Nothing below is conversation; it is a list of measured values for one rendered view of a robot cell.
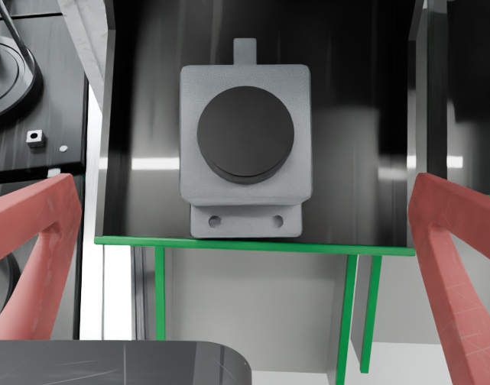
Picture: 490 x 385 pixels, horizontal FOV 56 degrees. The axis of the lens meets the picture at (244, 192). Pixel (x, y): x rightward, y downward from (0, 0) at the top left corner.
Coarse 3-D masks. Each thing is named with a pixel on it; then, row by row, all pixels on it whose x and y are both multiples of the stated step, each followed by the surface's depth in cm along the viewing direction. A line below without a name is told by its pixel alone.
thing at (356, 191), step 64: (128, 0) 21; (192, 0) 22; (256, 0) 22; (320, 0) 22; (384, 0) 22; (128, 64) 22; (192, 64) 22; (320, 64) 22; (384, 64) 22; (128, 128) 21; (320, 128) 21; (384, 128) 21; (128, 192) 21; (320, 192) 21; (384, 192) 21
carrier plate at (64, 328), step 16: (80, 176) 48; (0, 192) 47; (80, 192) 47; (80, 224) 46; (32, 240) 45; (80, 240) 45; (16, 256) 44; (80, 256) 45; (80, 272) 44; (64, 288) 42; (80, 288) 43; (64, 304) 42; (80, 304) 43; (64, 320) 41; (64, 336) 40
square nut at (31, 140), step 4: (28, 132) 50; (32, 132) 50; (36, 132) 50; (40, 132) 50; (28, 136) 50; (32, 136) 50; (36, 136) 50; (40, 136) 50; (44, 136) 51; (28, 140) 49; (32, 140) 49; (36, 140) 49; (40, 140) 49; (28, 144) 50; (32, 144) 50; (36, 144) 50; (40, 144) 50
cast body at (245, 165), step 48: (240, 48) 19; (192, 96) 15; (240, 96) 14; (288, 96) 15; (192, 144) 15; (240, 144) 14; (288, 144) 14; (192, 192) 15; (240, 192) 15; (288, 192) 15
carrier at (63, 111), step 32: (0, 0) 48; (0, 32) 59; (32, 32) 59; (64, 32) 59; (0, 64) 53; (32, 64) 54; (64, 64) 56; (0, 96) 51; (32, 96) 53; (64, 96) 54; (0, 128) 51; (32, 128) 51; (64, 128) 51; (0, 160) 49; (32, 160) 49; (64, 160) 49
